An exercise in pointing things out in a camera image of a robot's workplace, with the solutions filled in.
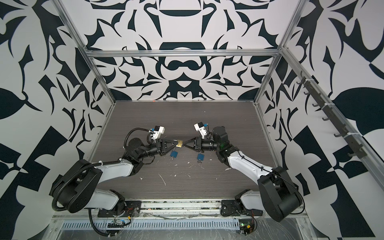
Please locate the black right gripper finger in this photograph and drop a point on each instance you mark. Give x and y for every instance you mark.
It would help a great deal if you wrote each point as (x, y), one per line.
(189, 141)
(189, 147)

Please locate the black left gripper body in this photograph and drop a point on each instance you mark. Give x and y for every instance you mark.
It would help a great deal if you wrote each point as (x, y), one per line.
(158, 145)

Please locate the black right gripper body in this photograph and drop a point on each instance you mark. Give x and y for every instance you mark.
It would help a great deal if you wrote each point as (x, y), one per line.
(208, 145)

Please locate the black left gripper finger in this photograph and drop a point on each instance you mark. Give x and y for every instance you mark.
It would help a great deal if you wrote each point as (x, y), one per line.
(169, 148)
(171, 142)

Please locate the brass padlock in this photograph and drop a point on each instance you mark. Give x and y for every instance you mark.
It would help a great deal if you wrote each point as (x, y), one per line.
(179, 144)

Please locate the blue padlock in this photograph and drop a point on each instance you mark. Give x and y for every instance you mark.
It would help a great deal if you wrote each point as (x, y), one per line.
(173, 155)
(200, 158)

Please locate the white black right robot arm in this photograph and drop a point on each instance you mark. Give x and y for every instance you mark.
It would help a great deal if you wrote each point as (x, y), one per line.
(277, 195)

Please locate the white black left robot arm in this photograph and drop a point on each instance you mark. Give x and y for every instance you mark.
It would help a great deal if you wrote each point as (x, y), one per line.
(77, 188)

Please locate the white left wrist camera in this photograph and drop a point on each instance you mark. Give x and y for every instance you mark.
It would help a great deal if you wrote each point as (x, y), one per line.
(157, 131)

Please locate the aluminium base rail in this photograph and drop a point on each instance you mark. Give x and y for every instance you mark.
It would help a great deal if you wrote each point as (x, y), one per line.
(169, 209)

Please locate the white slotted cable duct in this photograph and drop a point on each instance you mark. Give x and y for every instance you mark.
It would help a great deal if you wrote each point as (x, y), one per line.
(157, 224)

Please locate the grey wall hook rail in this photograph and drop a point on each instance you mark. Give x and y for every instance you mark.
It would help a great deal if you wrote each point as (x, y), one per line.
(333, 114)

